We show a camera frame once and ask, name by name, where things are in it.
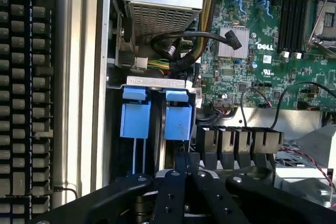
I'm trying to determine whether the right blue drive latch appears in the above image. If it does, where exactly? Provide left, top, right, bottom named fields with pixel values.
left=163, top=88, right=194, bottom=142

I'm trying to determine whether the blue drive latch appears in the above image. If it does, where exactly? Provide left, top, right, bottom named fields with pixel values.
left=163, top=88, right=194, bottom=142
left=119, top=86, right=152, bottom=139

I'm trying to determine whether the left blue drive latch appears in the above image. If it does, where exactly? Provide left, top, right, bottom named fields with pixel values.
left=119, top=86, right=152, bottom=139

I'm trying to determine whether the black front panel plug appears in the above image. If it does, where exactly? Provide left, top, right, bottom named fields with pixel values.
left=212, top=100, right=235, bottom=112

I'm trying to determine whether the white barcode label tag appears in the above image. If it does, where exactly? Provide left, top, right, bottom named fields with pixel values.
left=192, top=87, right=205, bottom=109

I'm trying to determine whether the grey metal shroud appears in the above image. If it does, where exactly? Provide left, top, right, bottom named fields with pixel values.
left=296, top=124, right=336, bottom=167

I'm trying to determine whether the white plastic plug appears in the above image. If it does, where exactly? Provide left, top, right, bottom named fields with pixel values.
left=135, top=57, right=150, bottom=72

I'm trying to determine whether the green Dell motherboard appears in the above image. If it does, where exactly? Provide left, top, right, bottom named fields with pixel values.
left=195, top=0, right=336, bottom=111

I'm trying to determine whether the silver finned chipset heatsink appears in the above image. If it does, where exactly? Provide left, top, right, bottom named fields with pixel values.
left=217, top=26, right=250, bottom=59

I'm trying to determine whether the silver open PC case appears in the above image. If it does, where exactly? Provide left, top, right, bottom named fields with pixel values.
left=96, top=0, right=336, bottom=209

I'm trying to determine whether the black RAM slot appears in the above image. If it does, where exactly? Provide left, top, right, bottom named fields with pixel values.
left=290, top=0, right=305, bottom=53
left=277, top=0, right=292, bottom=53
left=283, top=0, right=299, bottom=53

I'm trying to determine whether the black computer keyboard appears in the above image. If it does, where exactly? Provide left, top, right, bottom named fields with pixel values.
left=0, top=0, right=60, bottom=224

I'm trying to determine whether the thin metal locking lever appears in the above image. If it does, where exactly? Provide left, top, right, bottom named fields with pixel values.
left=307, top=0, right=335, bottom=50

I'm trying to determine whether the silver CPU socket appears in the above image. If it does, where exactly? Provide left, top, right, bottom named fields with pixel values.
left=305, top=0, right=336, bottom=53

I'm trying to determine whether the thin black red wire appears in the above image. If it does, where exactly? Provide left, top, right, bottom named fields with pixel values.
left=239, top=86, right=273, bottom=128

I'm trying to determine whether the thin black keyboard cable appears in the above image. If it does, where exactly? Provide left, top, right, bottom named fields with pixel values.
left=54, top=186, right=79, bottom=200

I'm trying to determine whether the red black twisted wire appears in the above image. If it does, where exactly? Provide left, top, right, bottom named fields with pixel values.
left=277, top=147, right=336, bottom=191

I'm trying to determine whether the silver disk bay bracket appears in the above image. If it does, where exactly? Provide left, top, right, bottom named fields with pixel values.
left=125, top=75, right=193, bottom=89

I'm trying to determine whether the thin black looped wire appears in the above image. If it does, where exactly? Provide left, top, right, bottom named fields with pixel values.
left=271, top=81, right=336, bottom=130

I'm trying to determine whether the black disk data wire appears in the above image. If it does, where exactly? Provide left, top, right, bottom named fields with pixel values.
left=150, top=29, right=243, bottom=60

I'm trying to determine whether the black yellow braided cable bundle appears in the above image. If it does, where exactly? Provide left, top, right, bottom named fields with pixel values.
left=169, top=0, right=226, bottom=78

